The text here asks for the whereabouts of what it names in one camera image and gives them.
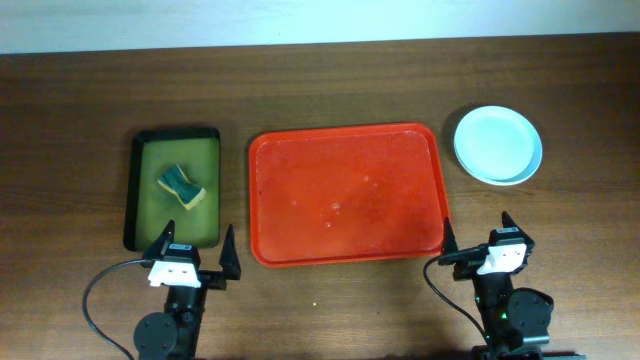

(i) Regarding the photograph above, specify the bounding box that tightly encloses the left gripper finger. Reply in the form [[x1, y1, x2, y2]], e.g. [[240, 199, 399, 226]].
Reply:
[[143, 220, 175, 260], [219, 224, 241, 279]]

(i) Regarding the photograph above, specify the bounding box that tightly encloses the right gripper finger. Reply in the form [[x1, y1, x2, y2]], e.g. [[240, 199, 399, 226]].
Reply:
[[441, 217, 459, 257], [501, 211, 518, 229]]

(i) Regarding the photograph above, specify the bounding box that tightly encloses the green and yellow sponge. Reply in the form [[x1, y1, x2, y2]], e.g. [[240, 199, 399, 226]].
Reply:
[[157, 164, 207, 210]]

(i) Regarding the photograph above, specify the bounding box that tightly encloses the light blue plate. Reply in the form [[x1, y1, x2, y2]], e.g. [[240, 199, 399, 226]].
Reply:
[[453, 105, 544, 186]]

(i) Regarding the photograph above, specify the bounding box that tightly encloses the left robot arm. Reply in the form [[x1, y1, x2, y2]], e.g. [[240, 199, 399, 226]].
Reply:
[[133, 221, 241, 360]]

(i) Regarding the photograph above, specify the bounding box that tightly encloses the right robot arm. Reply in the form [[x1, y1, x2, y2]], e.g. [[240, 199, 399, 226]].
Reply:
[[437, 212, 554, 359]]

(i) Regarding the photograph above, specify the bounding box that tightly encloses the black tray with green liquid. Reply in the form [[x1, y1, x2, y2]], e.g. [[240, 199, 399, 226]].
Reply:
[[123, 127, 221, 252]]

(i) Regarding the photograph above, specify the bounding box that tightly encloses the red plastic tray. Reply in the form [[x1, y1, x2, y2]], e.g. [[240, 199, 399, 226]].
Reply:
[[248, 123, 451, 268]]

